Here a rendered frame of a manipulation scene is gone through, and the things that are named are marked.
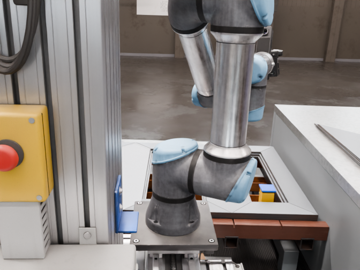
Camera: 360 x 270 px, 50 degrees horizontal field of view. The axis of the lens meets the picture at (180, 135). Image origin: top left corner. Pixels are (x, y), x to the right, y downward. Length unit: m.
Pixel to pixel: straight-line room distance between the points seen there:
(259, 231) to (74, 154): 1.04
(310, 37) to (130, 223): 12.23
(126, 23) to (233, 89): 11.17
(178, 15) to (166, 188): 0.42
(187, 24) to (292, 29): 11.74
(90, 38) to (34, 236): 0.30
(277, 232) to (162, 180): 0.69
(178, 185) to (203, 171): 0.08
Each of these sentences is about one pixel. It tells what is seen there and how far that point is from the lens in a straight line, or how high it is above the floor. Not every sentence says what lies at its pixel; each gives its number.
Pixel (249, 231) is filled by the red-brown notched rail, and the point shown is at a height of 0.80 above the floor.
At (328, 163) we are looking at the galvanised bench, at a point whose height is 1.04.
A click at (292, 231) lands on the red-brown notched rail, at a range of 1.56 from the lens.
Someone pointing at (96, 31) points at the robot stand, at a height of 1.57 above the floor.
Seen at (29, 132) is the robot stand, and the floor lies 1.44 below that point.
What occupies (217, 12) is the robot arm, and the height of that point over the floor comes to 1.59.
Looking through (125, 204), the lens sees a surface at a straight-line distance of 1.54.
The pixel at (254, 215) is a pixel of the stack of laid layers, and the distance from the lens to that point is 1.54.
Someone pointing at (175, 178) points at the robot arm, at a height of 1.20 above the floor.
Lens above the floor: 1.61
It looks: 19 degrees down
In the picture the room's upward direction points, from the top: 2 degrees clockwise
